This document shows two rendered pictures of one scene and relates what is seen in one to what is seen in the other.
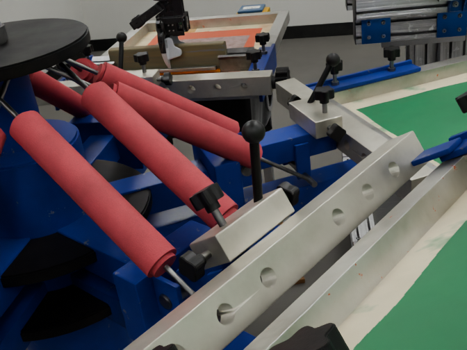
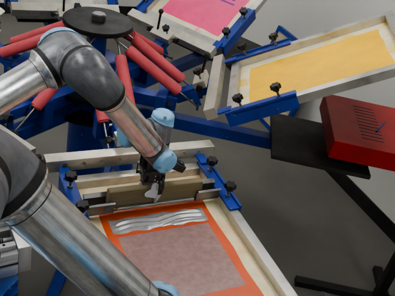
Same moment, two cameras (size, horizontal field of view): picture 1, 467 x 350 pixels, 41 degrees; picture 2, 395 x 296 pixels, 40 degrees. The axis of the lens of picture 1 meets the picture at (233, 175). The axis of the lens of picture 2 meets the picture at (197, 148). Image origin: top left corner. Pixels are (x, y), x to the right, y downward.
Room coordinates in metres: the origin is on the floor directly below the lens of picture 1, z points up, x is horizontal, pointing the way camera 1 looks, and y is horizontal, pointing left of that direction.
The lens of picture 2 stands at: (2.96, -0.87, 2.25)
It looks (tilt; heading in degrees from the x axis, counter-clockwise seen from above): 33 degrees down; 135
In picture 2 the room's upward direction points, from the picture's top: 13 degrees clockwise
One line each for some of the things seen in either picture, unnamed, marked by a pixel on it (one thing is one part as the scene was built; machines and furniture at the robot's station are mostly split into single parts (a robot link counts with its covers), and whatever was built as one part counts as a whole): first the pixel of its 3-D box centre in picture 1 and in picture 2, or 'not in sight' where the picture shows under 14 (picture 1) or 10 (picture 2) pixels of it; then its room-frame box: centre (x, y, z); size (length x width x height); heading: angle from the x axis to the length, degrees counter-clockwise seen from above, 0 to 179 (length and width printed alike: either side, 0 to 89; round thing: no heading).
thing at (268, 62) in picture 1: (260, 71); (74, 207); (1.70, -0.12, 0.98); 0.30 x 0.05 x 0.07; 166
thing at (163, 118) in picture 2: not in sight; (160, 126); (1.80, 0.12, 1.31); 0.09 x 0.08 x 0.11; 90
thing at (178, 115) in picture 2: not in sight; (226, 129); (1.45, 0.83, 0.91); 1.34 x 0.41 x 0.08; 46
